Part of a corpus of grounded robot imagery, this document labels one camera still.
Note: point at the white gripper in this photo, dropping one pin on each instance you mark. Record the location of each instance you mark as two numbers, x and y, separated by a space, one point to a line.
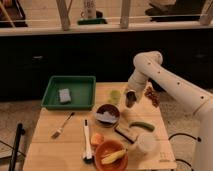
136 85

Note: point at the dark metal cup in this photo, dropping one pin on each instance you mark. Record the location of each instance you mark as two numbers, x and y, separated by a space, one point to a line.
131 99

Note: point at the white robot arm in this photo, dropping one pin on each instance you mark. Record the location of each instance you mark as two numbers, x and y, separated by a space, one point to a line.
199 101

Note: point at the green plastic tray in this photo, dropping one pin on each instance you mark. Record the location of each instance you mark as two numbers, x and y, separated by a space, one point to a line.
70 93

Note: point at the translucent green cup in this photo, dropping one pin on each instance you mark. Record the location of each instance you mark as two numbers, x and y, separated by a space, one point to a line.
115 96

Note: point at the dark brown bowl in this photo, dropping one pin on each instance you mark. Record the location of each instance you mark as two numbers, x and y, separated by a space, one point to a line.
113 110

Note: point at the grey crumpled cloth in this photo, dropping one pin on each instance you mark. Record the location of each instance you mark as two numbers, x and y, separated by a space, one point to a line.
106 117

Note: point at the white plastic cup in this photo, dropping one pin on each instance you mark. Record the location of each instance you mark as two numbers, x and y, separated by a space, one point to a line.
145 143

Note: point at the orange bowl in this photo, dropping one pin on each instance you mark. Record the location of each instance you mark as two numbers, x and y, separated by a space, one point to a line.
107 147

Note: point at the orange fruit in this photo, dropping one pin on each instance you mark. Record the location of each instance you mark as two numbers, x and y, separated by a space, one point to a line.
97 139

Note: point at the grey blue sponge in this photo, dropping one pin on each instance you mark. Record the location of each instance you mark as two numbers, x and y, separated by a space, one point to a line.
64 95

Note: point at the yellow banana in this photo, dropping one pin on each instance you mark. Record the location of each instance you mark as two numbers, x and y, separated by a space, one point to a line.
112 157

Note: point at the green flat object on ledge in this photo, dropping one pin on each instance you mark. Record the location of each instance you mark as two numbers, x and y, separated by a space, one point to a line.
92 21

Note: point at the silver fork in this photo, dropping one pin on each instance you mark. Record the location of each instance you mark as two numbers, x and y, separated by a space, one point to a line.
58 132

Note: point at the white bottle on ledge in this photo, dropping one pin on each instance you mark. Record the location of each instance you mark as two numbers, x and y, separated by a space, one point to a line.
89 9

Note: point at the black pole stand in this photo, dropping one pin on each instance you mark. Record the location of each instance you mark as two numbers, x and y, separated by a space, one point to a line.
15 148

